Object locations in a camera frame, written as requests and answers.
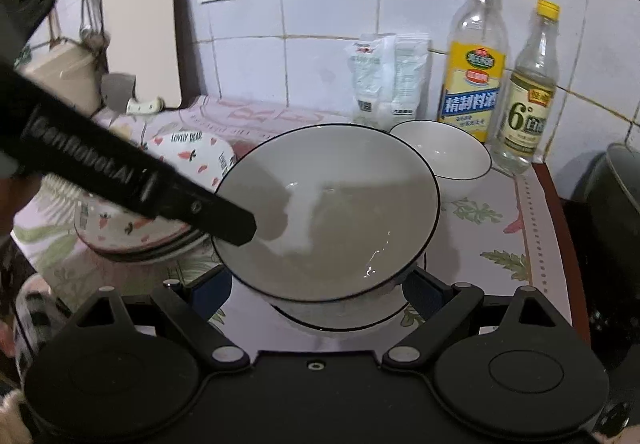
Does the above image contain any vinegar bottle with yellow cap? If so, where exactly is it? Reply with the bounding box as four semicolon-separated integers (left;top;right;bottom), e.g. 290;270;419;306
491;0;560;175

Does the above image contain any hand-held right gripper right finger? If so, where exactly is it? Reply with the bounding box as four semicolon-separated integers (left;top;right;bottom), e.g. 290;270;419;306
382;271;564;372

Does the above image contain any white plate with black rim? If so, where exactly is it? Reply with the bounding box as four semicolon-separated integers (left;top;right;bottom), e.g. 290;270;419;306
92;229;214;264

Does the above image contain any metal ladle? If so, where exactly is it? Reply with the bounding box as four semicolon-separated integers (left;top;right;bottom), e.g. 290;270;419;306
78;0;109;51

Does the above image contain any steel cleaver with white handle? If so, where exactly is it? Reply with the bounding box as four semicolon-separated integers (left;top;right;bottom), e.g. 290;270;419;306
101;73;166;117

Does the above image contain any person's checkered clothing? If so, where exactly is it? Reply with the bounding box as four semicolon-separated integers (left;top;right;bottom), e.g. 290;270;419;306
14;274;71;376

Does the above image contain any black cooking pot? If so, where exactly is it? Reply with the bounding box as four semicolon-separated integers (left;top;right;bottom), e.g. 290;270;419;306
557;142;640;366

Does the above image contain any white cutting board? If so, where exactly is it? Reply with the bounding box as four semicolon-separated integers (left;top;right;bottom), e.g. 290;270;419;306
99;0;184;110

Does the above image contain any pink rabbit print plate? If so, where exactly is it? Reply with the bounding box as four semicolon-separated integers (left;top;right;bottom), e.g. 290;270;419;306
74;128;237;253

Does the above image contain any white rice cooker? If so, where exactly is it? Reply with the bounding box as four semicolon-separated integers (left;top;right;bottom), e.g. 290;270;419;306
17;38;104;118

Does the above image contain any cooking wine bottle yellow label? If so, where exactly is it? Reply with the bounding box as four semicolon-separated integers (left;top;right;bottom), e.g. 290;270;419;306
437;0;509;143

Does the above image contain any floral tablecloth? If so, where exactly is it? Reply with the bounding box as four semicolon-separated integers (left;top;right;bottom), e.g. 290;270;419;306
12;96;594;341

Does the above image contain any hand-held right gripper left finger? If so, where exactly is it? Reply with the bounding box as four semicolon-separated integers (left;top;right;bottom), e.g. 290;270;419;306
74;268;251;373

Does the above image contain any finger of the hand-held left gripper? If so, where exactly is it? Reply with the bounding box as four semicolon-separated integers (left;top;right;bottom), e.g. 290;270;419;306
142;164;258;246

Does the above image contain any white seasoning packet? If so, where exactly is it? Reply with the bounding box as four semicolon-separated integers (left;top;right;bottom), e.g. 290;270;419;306
346;34;396;125
392;33;432;120

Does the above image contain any white bowl with black rim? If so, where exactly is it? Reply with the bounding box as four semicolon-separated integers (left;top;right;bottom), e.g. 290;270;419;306
389;120;494;201
270;249;429;330
212;123;442;303

